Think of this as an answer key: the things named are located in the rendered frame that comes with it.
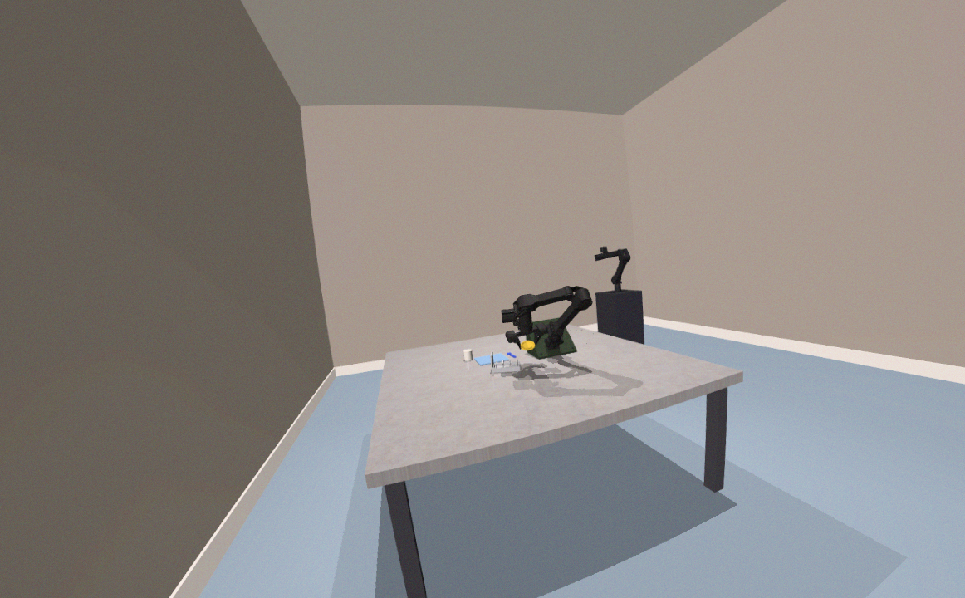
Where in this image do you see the light blue flat mat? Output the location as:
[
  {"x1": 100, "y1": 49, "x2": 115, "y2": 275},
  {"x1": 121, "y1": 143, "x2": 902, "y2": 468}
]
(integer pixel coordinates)
[{"x1": 474, "y1": 354, "x2": 509, "y2": 366}]

